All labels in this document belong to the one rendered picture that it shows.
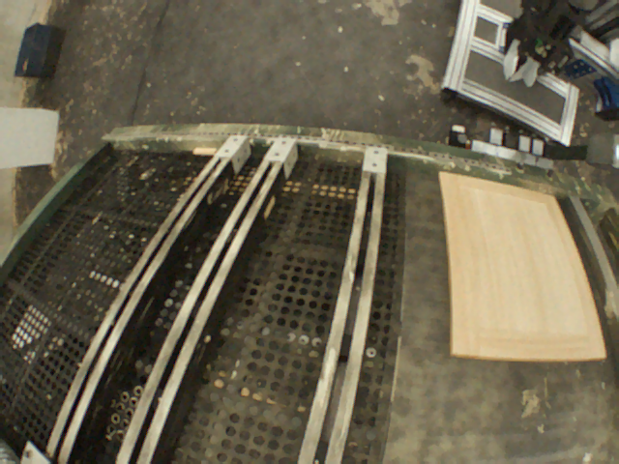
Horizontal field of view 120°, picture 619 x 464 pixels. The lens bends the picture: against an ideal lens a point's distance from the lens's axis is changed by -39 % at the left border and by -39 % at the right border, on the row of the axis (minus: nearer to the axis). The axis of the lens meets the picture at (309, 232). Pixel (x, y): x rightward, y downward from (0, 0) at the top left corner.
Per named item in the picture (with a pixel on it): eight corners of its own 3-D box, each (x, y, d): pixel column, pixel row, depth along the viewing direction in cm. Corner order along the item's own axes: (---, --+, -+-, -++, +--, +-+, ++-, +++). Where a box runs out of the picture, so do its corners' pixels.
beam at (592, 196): (597, 207, 82) (608, 188, 74) (607, 227, 75) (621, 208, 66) (123, 145, 123) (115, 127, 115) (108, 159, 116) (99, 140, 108)
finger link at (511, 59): (492, 89, 39) (516, 52, 30) (492, 68, 40) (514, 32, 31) (508, 97, 38) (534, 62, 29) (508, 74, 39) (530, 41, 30)
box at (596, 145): (604, 142, 75) (633, 141, 58) (602, 170, 78) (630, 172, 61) (586, 134, 77) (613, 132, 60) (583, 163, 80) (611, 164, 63)
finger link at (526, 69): (508, 97, 38) (534, 62, 29) (508, 74, 39) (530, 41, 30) (523, 104, 38) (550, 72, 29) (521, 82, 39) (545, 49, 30)
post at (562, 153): (524, 151, 148) (600, 147, 76) (523, 159, 149) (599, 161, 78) (516, 149, 149) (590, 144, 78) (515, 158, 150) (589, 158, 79)
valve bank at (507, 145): (541, 142, 98) (571, 139, 76) (537, 173, 102) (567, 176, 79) (439, 118, 108) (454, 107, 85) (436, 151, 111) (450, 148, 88)
